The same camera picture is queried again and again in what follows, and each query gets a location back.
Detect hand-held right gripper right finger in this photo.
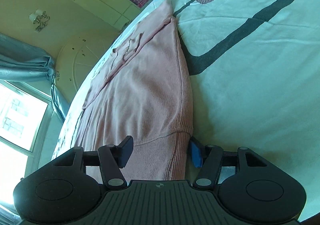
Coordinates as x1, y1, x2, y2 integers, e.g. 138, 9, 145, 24
187, 137, 269, 189

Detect window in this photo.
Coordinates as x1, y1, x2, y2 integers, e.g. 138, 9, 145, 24
0, 80, 55, 215

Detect blue curtain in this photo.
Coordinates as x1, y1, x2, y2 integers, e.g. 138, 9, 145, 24
0, 33, 71, 122

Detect bed with patterned blue sheet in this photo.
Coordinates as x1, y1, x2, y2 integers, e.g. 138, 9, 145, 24
51, 0, 320, 223

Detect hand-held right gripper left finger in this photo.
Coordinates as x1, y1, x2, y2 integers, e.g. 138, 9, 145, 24
54, 136, 134, 189

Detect cream bed headboard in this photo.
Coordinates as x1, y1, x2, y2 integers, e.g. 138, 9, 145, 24
56, 28, 121, 105

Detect pink sweater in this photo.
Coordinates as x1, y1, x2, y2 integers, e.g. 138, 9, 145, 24
74, 0, 194, 182

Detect wall lamp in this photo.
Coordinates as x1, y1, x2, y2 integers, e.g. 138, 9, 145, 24
29, 9, 50, 32

